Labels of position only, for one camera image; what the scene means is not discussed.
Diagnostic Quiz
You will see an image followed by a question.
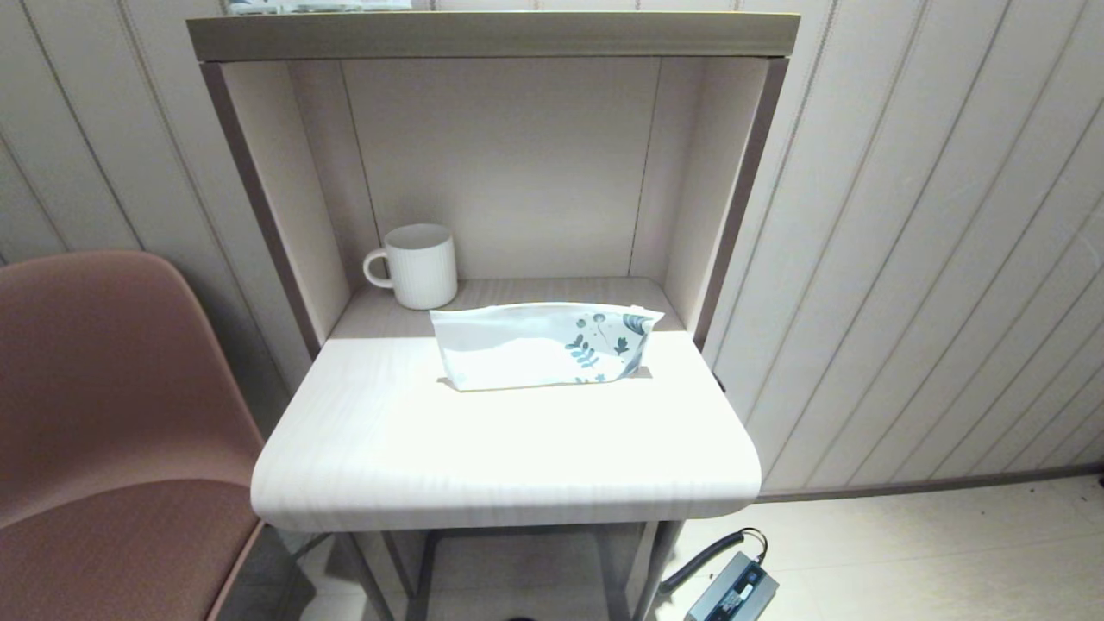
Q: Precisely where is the white ribbed mug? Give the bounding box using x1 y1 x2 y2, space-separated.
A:
362 223 459 311

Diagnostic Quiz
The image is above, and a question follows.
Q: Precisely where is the white floral pouch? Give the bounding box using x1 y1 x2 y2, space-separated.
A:
430 302 665 392

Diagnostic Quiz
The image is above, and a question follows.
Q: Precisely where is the light wooden shelf desk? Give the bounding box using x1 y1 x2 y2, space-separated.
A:
185 10 801 621

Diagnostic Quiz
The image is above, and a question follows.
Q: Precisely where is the brown upholstered chair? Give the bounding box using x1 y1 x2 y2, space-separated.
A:
0 251 298 621

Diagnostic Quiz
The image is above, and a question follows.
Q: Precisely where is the grey power adapter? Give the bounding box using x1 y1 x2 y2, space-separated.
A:
686 552 780 621

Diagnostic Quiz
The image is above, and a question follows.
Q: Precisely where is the black adapter cable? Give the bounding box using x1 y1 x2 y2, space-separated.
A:
660 528 768 593

